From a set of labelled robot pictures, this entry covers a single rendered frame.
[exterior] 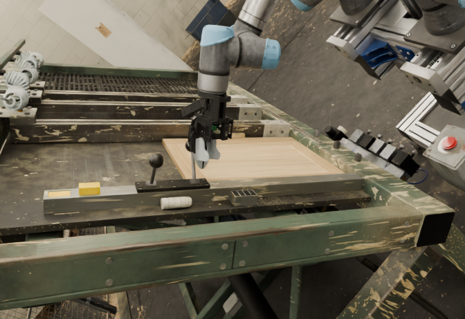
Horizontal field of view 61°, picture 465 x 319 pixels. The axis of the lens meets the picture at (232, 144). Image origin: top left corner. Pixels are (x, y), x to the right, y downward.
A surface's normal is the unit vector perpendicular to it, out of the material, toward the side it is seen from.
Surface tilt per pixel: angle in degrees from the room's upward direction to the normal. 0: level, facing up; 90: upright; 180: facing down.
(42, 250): 54
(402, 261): 0
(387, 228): 90
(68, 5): 90
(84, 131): 90
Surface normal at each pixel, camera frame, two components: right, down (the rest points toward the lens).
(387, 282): -0.69, -0.53
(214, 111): -0.75, 0.14
